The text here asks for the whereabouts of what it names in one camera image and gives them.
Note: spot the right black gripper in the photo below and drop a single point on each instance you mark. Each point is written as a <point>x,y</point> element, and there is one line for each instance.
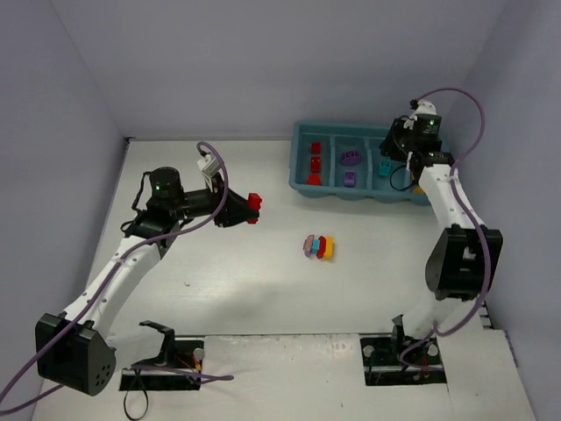
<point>390,143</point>

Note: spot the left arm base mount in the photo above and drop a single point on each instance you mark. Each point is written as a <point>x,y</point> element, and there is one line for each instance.
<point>176,359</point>

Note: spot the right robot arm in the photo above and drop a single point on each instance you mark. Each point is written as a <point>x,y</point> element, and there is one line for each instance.
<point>461,266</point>

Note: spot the small red square lego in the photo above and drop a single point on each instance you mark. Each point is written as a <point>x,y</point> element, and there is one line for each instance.
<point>316,147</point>

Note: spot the red angled lego piece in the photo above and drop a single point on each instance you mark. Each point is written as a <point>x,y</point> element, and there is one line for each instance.
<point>315,164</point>

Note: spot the teal rectangular lego brick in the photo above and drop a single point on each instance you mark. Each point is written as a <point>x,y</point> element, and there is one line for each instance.
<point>384,168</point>

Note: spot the teal four-compartment tray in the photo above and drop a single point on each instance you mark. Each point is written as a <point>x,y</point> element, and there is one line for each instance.
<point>336,159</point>

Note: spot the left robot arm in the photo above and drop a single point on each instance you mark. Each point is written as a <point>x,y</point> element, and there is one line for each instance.
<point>75,347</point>

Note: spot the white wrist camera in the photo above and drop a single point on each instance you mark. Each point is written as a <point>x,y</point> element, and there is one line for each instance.
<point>419,107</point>
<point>209,165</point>

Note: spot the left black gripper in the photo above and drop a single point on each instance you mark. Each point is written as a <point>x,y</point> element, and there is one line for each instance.
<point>221,206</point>

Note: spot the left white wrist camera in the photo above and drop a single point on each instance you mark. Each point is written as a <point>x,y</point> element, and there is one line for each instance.
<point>209,165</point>

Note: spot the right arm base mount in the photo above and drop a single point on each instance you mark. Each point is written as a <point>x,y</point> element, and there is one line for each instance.
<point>396,359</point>

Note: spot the red yellow teal lego stack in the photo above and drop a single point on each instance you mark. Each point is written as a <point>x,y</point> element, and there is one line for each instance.
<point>254,201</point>

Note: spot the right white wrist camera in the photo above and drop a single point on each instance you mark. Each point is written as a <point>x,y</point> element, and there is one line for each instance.
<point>419,107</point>

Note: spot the purple flower lego brick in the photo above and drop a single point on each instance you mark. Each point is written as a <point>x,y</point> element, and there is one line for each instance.
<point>351,158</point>

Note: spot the purple rectangular lego brick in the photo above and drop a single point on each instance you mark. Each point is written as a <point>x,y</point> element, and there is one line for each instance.
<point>350,179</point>

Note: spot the red rounded lego brick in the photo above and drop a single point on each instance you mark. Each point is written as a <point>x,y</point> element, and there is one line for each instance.
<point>314,180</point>

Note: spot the multicolor lego stack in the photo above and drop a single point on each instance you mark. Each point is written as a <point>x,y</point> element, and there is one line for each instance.
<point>320,246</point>

